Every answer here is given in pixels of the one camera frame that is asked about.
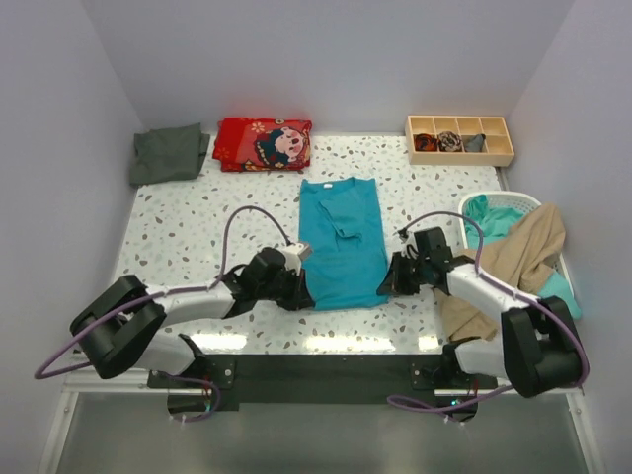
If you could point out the white plastic laundry basket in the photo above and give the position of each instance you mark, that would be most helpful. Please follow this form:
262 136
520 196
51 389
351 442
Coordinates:
497 212

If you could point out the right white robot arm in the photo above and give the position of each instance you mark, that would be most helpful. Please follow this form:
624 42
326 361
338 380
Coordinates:
537 348

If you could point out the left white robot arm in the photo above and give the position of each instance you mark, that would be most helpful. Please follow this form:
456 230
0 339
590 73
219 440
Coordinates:
121 329

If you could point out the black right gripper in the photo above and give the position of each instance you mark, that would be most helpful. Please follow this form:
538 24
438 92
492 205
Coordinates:
393 283

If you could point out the wooden compartment box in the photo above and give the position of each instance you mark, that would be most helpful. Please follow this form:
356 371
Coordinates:
498 152

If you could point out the grey rolled sock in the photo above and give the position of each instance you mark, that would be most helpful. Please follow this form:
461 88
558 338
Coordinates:
474 143

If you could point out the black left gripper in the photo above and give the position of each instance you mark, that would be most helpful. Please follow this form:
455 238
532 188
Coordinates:
298 297

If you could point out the red cartoon folded cloth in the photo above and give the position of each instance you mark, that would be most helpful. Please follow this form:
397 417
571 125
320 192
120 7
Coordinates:
262 144

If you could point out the teal t shirt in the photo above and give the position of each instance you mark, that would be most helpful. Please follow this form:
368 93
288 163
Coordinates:
556 285
341 222

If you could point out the patterned rolled sock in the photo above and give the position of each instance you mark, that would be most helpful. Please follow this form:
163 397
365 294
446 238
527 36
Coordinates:
449 142

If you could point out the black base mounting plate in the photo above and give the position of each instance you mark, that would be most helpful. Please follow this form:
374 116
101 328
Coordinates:
232 381

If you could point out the folded grey t shirt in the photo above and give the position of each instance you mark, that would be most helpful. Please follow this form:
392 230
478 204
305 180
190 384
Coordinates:
168 155

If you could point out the orange black rolled sock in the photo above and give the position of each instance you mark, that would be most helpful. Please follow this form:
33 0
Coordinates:
424 142

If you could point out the aluminium frame rail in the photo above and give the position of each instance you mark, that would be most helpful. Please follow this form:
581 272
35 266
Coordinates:
87 380

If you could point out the beige t shirt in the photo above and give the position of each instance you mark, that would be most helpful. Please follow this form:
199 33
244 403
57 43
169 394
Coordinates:
524 260

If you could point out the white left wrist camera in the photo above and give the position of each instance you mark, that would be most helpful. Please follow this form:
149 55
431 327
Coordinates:
295 255

